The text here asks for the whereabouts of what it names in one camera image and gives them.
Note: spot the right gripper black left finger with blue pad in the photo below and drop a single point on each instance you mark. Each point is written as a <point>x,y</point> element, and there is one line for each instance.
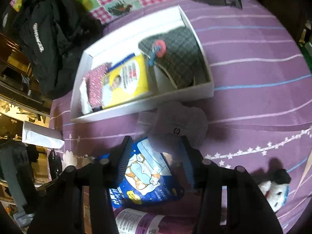
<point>61,209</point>

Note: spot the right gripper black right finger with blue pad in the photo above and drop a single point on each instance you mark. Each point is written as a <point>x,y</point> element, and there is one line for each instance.
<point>231,202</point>

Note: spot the white plush toy dog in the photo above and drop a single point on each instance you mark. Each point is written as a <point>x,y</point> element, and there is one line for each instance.
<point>276,190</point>

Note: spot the blue cartoon tissue packet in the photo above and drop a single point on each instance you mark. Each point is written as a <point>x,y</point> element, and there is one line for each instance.
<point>148,180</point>

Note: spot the pink glitter pouch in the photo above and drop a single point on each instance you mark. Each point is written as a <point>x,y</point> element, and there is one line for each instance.
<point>94,84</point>

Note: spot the yellow tissue packet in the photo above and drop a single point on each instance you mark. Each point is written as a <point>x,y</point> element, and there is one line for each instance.
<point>126,82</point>

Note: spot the grey plaid slipper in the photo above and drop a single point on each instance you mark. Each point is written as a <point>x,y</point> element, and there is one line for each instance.
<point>176,59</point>

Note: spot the purple glitter pump bottle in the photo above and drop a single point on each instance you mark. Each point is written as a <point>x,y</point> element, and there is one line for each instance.
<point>134,221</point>

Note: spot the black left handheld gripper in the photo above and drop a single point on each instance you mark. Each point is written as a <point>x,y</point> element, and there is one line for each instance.
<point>33,207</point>

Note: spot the white cylindrical tube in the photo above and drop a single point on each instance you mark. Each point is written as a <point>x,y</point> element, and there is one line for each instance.
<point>41,136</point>

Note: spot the white shallow cardboard box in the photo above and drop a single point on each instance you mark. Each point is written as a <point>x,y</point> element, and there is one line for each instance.
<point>124,41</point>

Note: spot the black Wenger backpack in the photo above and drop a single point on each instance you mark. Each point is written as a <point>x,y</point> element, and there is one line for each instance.
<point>53,35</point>

